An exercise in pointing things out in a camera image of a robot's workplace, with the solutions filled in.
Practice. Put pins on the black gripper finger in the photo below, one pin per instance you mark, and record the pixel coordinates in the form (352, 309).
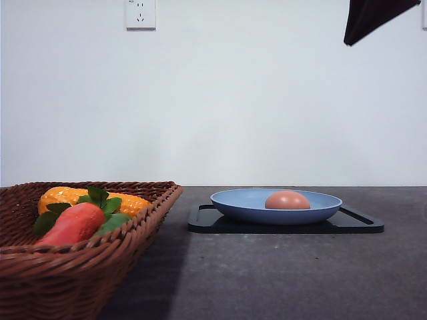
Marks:
(367, 16)

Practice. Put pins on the brown egg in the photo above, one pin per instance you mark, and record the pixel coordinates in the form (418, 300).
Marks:
(286, 200)

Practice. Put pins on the blue round plate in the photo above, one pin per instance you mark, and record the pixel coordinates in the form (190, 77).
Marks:
(249, 205)

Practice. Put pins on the brown wicker basket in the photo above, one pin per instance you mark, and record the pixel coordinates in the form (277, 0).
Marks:
(78, 280)

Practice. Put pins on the black rectangular tray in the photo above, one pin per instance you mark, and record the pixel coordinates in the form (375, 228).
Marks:
(204, 218)

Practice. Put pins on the yellow toy corn cob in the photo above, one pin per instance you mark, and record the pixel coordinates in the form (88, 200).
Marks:
(129, 205)

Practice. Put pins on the orange toy carrot with leaves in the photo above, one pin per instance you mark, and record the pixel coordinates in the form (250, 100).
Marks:
(90, 215)

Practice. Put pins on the white wall power socket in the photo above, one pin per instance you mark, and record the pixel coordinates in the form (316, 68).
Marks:
(141, 28)

